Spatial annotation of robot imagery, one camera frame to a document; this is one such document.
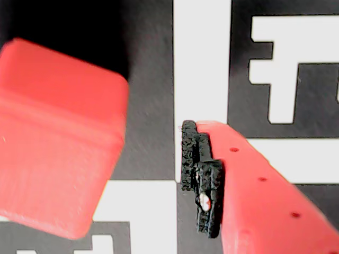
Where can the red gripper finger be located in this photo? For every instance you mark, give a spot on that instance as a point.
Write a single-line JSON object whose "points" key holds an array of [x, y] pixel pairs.
{"points": [[251, 206]]}

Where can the red cube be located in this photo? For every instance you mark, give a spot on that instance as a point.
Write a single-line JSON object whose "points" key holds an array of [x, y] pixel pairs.
{"points": [[58, 137]]}

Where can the black white marker checkerboard mat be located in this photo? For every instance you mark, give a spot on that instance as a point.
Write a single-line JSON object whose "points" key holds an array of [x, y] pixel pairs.
{"points": [[201, 66]]}

